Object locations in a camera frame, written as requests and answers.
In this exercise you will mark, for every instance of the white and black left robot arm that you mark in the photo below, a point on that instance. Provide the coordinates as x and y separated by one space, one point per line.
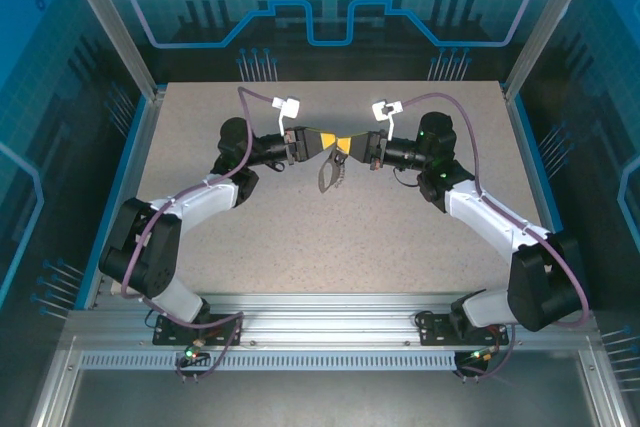
205 202

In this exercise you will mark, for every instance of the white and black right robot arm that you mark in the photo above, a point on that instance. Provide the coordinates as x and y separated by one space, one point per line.
490 217

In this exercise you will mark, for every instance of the blue table edge strip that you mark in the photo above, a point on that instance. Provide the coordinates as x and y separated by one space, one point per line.
546 182
121 182

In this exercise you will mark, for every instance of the small connector with green light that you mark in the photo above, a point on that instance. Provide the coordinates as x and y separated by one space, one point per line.
482 353
192 353

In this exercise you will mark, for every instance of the grey metal panel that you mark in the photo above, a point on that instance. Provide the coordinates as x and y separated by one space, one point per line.
325 402

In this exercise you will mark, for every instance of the aluminium frame post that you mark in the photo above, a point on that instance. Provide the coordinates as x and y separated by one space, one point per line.
549 27
115 27

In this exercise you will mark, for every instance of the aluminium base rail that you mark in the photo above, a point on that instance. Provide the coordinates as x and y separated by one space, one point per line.
325 327

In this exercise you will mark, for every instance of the aluminium frame rail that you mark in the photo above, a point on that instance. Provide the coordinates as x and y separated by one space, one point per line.
55 387
605 387

